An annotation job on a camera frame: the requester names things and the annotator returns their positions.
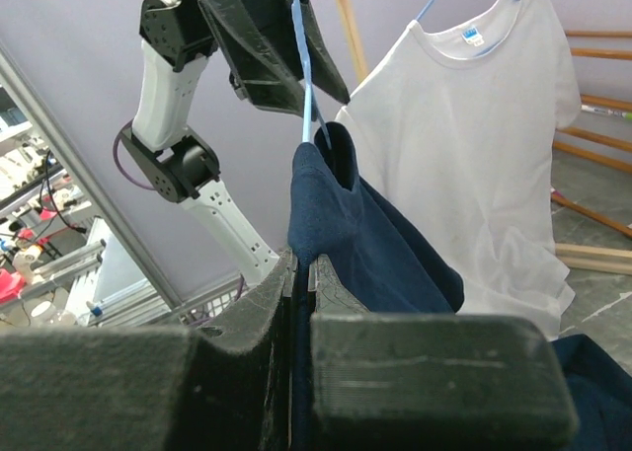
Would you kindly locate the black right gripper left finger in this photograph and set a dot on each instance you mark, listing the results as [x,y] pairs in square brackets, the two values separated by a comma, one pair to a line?
[220,386]

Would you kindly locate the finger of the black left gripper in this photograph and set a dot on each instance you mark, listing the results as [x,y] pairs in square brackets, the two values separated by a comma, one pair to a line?
[325,73]
[257,40]

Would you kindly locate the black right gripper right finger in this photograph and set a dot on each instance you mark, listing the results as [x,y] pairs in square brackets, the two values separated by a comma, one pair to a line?
[431,381]

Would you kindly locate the navy blue t shirt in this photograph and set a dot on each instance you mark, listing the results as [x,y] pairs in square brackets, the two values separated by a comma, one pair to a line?
[390,267]

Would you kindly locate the white t shirt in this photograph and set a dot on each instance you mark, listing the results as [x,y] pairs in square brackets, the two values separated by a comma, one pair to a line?
[455,129]

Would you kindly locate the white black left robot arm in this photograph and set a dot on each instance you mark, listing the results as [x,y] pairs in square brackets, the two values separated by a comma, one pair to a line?
[177,43]

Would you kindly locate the orange wooden shoe shelf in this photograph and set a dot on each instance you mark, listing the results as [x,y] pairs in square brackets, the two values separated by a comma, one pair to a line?
[593,137]

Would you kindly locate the wooden clothes rack frame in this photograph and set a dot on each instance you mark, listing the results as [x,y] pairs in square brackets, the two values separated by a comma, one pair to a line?
[575,256]

